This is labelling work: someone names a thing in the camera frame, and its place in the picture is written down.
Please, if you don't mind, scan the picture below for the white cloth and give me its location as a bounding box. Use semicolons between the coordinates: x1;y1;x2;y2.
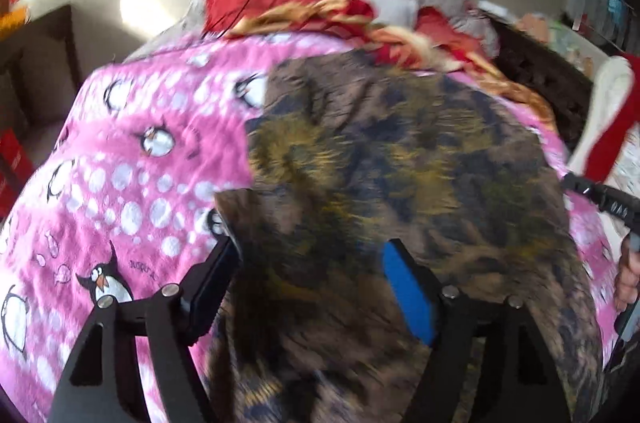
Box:
345;0;419;27

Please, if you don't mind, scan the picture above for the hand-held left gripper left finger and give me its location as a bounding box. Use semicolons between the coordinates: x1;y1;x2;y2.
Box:
47;234;242;423

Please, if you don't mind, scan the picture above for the metal rack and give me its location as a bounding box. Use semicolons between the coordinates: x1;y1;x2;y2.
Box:
569;0;640;55

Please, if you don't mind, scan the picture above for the brown patterned garment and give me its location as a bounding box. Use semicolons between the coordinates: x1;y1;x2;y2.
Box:
206;48;608;423

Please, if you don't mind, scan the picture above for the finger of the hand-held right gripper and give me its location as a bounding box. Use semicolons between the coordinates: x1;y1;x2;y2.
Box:
560;172;640;230

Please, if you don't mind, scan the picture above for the pink penguin blanket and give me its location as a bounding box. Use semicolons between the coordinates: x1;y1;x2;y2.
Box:
0;30;632;423

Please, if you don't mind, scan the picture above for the red and white garment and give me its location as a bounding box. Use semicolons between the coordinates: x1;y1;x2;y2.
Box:
566;53;640;185

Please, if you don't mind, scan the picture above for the red box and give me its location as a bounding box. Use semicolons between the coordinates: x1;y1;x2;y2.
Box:
0;127;37;220

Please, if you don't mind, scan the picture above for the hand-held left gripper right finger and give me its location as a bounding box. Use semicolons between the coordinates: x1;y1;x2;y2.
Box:
381;238;572;423

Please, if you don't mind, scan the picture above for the person's right hand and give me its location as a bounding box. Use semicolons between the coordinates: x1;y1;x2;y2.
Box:
614;247;640;311

